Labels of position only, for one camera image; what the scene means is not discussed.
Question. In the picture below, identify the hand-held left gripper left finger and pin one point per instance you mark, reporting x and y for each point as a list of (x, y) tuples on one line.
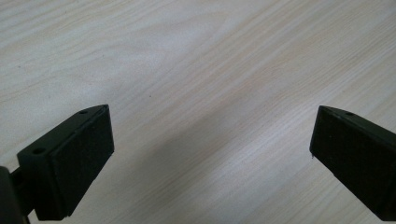
[(67, 168)]

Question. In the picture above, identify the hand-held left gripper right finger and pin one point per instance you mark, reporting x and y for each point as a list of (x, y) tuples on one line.
[(358, 155)]

